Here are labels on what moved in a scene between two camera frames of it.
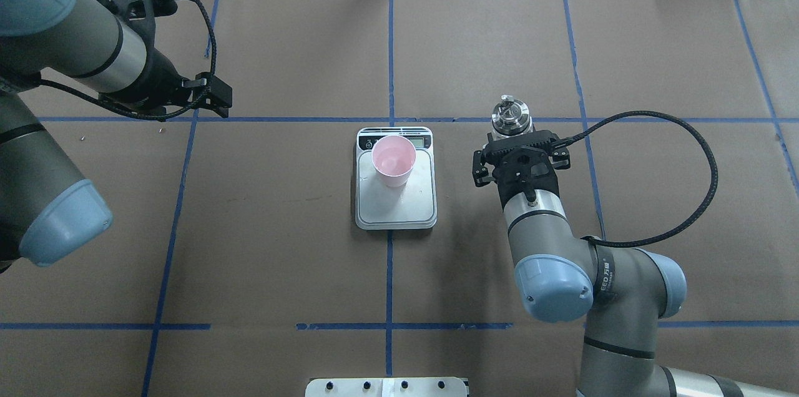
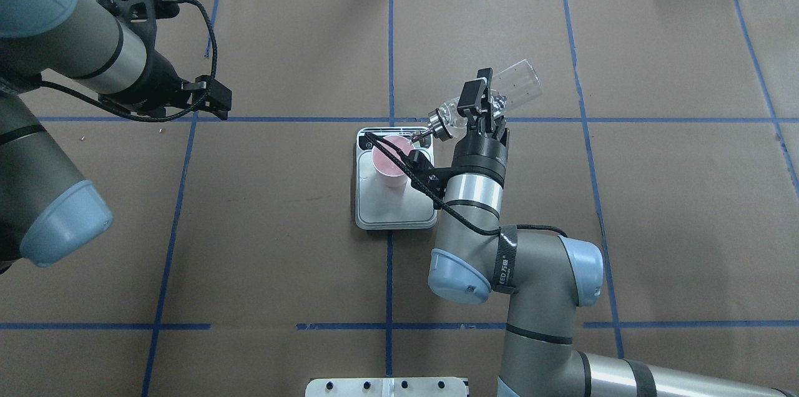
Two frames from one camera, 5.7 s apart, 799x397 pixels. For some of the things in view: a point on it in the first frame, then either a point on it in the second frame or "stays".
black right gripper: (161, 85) stays
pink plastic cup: (393, 157) stays
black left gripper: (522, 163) to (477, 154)
